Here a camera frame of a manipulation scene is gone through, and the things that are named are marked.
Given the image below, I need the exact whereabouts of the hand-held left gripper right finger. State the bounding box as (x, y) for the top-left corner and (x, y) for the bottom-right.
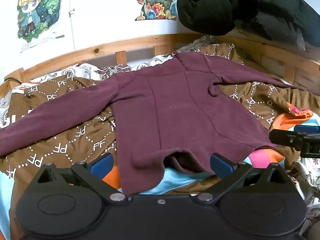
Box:
(194, 152), (286, 204)

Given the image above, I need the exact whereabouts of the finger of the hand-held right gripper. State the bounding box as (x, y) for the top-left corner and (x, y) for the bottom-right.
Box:
(269, 124), (320, 158)

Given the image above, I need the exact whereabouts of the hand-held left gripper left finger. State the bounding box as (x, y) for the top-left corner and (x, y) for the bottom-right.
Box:
(37, 152), (128, 204)

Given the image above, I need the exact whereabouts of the maroon long-sleeved sweater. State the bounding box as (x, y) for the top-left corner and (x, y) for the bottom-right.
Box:
(0, 51), (320, 195)

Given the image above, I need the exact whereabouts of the colourful patterned cloth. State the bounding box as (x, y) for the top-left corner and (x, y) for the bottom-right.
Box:
(101, 102), (314, 196)

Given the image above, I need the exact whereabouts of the brown printed blanket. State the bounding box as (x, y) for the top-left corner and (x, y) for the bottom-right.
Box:
(0, 42), (320, 180)

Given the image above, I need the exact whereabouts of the white floral bed sheet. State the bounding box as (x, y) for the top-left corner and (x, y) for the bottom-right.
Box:
(0, 36), (320, 220)

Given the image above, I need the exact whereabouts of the black puffy jacket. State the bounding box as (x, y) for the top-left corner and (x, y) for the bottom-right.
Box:
(176, 0), (320, 53)

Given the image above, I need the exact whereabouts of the cartoon figure wall poster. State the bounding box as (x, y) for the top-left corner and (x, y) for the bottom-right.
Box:
(4, 0), (66, 53)

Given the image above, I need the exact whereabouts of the dark colourful wall poster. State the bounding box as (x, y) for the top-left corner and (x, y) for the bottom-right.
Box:
(127, 0), (178, 22)

